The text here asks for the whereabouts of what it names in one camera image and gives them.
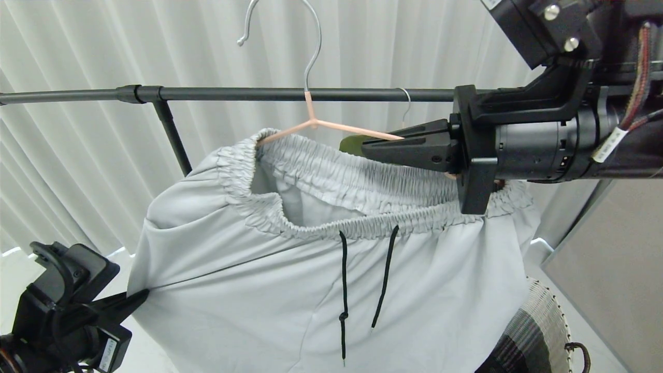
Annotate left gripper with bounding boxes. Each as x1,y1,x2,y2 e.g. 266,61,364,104
0,321,133,373

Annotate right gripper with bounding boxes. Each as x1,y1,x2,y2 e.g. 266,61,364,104
361,85,622,214

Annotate pink clothes hanger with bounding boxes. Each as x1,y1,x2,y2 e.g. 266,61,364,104
237,0,459,181
398,88,412,129

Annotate white laundry basket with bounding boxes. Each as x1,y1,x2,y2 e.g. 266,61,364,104
474,277,591,373

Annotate green printed shirt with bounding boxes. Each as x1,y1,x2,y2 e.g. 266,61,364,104
339,136,374,156

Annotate pale grey shorts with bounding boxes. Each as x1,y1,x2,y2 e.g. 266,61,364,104
127,128,542,373

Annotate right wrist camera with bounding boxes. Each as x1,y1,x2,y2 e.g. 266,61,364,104
469,0,604,125

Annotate black clothes rack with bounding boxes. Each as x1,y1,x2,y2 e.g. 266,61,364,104
0,85,485,177

